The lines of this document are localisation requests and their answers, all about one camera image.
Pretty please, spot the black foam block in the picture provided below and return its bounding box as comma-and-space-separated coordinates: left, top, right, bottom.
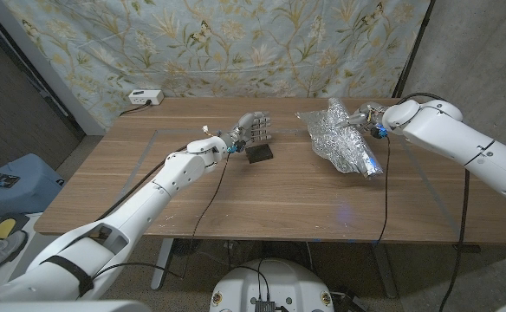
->
244, 143, 275, 165

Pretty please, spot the floral printed backdrop cloth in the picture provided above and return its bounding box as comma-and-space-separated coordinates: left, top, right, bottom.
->
1, 0, 434, 131

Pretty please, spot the black power strip cord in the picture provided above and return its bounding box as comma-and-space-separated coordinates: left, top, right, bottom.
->
119, 100, 152, 117

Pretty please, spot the blue plastic bin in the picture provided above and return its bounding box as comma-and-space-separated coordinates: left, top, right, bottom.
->
0, 153, 66, 217

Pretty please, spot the black torso cable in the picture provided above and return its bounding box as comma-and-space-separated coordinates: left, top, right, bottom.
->
233, 258, 272, 301

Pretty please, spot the black round fan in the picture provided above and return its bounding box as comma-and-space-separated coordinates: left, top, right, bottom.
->
175, 238, 202, 257

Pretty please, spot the crinkled aluminum foil roll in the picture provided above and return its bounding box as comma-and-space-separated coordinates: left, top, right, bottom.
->
295, 97, 385, 179

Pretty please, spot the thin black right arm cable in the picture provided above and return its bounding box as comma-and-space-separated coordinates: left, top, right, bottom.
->
372, 136, 392, 248

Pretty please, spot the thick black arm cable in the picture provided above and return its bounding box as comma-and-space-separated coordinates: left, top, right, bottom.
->
398, 92, 471, 312
96, 145, 189, 222

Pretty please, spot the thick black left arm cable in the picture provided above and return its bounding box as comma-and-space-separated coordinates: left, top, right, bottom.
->
96, 145, 189, 222

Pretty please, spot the black power adapter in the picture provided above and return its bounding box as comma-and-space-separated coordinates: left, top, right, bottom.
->
330, 289, 367, 312

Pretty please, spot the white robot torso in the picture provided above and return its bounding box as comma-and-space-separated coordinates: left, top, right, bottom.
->
209, 258, 334, 312

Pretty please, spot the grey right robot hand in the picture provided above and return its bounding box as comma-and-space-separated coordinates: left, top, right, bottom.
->
334, 101, 389, 139

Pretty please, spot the black printed card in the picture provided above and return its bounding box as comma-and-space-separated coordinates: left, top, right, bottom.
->
0, 172, 21, 189

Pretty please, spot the white power strip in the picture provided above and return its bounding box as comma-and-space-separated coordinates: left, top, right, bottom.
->
127, 89, 165, 107

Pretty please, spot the white table leg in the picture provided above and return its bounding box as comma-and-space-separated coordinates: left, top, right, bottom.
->
150, 237, 174, 290
372, 242, 398, 299

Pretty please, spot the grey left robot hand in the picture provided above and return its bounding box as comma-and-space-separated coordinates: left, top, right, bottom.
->
222, 111, 274, 153

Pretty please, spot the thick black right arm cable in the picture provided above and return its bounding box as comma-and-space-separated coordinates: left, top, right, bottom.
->
398, 92, 471, 312

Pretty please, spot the black backdrop pole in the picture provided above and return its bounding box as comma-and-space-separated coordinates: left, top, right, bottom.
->
392, 0, 436, 99

